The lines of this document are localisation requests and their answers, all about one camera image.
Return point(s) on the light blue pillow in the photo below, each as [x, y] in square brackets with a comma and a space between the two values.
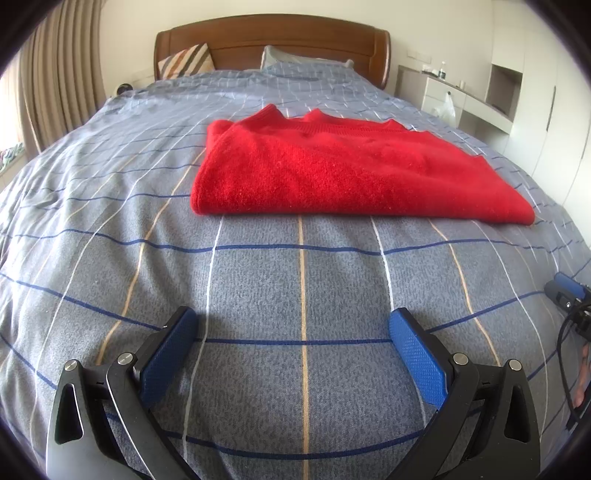
[281, 57]

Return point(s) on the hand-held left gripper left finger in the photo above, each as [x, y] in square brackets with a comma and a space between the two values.
[168, 360]

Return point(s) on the white wardrobe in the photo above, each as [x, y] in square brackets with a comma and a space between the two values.
[554, 92]

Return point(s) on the striped pillow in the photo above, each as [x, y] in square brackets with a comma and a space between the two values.
[184, 62]

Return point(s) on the small black round clock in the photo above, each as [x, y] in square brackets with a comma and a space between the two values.
[123, 88]

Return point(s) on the person's right hand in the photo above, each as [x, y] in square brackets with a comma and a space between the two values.
[584, 374]

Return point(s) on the white plastic bag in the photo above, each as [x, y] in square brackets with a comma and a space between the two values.
[445, 108]

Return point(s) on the clear plastic bottle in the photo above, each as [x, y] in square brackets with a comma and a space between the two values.
[442, 70]

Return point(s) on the red sweater with white print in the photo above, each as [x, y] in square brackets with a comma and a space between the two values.
[346, 175]

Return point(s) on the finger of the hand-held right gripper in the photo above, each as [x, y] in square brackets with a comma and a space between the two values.
[569, 288]

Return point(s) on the blue plaid blanket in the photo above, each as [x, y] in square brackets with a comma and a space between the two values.
[254, 286]

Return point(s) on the beige curtain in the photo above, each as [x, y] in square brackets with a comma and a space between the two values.
[60, 69]

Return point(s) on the white wall switch panel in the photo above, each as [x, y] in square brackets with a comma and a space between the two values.
[419, 56]

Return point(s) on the wooden headboard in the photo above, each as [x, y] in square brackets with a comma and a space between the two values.
[277, 41]

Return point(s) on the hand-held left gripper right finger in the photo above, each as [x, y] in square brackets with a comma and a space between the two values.
[418, 360]

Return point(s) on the white desk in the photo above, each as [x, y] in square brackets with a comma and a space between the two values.
[475, 104]

